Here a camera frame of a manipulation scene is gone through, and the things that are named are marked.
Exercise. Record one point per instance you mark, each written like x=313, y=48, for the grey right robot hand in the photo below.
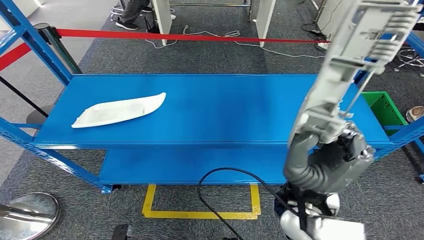
x=351, y=172

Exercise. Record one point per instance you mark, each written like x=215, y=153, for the grey plastic wheel cover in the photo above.
x=334, y=76

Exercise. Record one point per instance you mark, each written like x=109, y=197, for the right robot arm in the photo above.
x=308, y=187

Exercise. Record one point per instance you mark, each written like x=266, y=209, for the blue metal shelf rack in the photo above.
x=198, y=109

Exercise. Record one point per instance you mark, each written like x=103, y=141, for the white curved plastic part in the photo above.
x=112, y=112

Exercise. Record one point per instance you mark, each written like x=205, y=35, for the green plastic crate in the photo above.
x=384, y=109

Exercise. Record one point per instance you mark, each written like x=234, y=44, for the white power strip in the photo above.
x=322, y=45

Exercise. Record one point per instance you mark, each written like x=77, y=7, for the black round stool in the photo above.
x=410, y=56

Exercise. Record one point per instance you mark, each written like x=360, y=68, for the white desk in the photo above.
x=162, y=20
x=331, y=16

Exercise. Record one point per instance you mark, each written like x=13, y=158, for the red barrier belt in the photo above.
x=165, y=35
x=13, y=56

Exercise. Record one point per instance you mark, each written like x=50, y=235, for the chrome stool base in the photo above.
x=116, y=11

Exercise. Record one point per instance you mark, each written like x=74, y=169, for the black pole stanchion grey base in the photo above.
x=39, y=116

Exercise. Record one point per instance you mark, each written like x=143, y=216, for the chrome stanchion with round base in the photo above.
x=30, y=215

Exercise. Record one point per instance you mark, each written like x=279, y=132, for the belt post stanchion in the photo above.
x=57, y=46

